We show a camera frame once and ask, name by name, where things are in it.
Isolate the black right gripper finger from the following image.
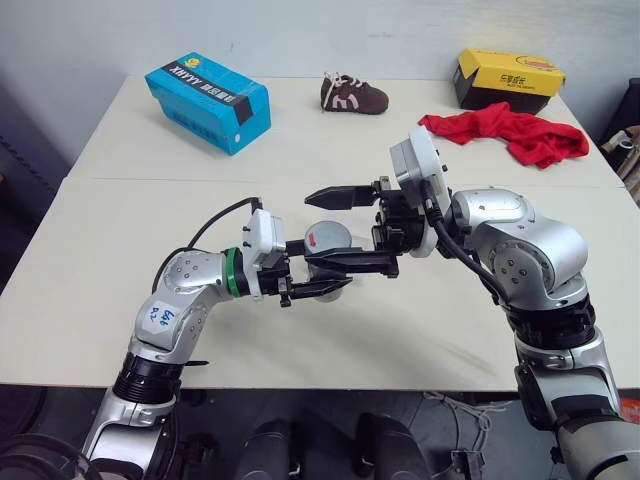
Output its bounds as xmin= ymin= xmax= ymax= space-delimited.
xmin=304 ymin=183 xmax=377 ymax=212
xmin=303 ymin=246 xmax=403 ymax=280

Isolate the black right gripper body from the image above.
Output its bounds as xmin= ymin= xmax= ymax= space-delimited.
xmin=371 ymin=175 xmax=431 ymax=258

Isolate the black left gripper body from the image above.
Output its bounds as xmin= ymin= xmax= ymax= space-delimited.
xmin=257 ymin=255 xmax=296 ymax=308

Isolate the clear plastic jar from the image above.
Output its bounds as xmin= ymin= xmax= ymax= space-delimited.
xmin=305 ymin=247 xmax=364 ymax=305

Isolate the grey round can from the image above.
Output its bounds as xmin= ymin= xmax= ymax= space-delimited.
xmin=304 ymin=219 xmax=353 ymax=254

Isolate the blue cardboard shoe box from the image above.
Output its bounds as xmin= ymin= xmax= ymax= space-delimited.
xmin=144 ymin=49 xmax=273 ymax=157

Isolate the yellow and black shoe box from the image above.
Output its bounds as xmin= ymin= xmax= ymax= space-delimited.
xmin=452 ymin=48 xmax=568 ymax=114

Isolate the brown child's shoe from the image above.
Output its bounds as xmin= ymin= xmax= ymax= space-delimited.
xmin=318 ymin=71 xmax=391 ymax=117

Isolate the red cloth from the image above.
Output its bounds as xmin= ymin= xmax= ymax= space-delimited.
xmin=417 ymin=101 xmax=591 ymax=171

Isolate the dark rounded shape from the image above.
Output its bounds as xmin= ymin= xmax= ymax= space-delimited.
xmin=239 ymin=418 xmax=307 ymax=480
xmin=355 ymin=411 xmax=434 ymax=480

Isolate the black object beside table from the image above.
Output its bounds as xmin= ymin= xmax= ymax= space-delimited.
xmin=606 ymin=77 xmax=640 ymax=146

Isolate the dark ribbed cabinet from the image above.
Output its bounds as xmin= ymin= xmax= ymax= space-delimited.
xmin=0 ymin=130 xmax=70 ymax=224

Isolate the dark round wheel shape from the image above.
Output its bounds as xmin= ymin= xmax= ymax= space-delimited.
xmin=0 ymin=433 xmax=97 ymax=480

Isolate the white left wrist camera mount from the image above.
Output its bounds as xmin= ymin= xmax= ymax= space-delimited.
xmin=242 ymin=208 xmax=287 ymax=302

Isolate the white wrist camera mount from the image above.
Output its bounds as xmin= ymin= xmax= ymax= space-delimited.
xmin=388 ymin=126 xmax=454 ymax=260
xmin=242 ymin=208 xmax=287 ymax=302

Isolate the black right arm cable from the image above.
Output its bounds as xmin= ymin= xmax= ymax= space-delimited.
xmin=421 ymin=179 xmax=512 ymax=307

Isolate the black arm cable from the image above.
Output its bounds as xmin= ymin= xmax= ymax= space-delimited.
xmin=152 ymin=196 xmax=265 ymax=297
xmin=421 ymin=179 xmax=512 ymax=307

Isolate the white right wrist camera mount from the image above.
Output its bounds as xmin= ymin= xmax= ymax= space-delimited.
xmin=388 ymin=126 xmax=454 ymax=260

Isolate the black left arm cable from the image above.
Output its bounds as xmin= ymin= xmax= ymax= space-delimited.
xmin=152 ymin=196 xmax=265 ymax=297

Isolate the white cord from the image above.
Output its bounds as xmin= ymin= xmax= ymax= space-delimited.
xmin=423 ymin=391 xmax=517 ymax=454

